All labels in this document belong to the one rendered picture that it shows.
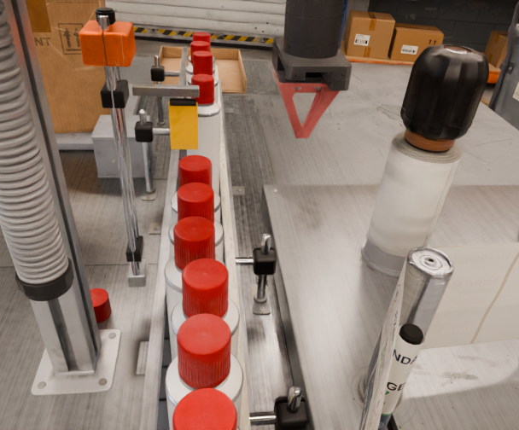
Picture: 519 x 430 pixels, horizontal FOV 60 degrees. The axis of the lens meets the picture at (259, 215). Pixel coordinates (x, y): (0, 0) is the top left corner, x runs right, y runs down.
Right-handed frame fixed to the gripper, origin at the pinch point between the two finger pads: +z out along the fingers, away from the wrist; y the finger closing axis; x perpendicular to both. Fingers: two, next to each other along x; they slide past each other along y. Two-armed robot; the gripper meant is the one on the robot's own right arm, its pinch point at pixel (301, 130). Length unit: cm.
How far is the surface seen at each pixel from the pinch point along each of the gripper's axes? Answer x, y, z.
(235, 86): 4, 82, 25
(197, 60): 12.5, 25.9, -0.1
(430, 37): -175, 334, 74
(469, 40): -250, 402, 94
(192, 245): 12.0, -20.4, -0.3
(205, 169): 11.1, -9.5, -0.6
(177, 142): 14.2, -2.0, 0.3
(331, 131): -19, 53, 26
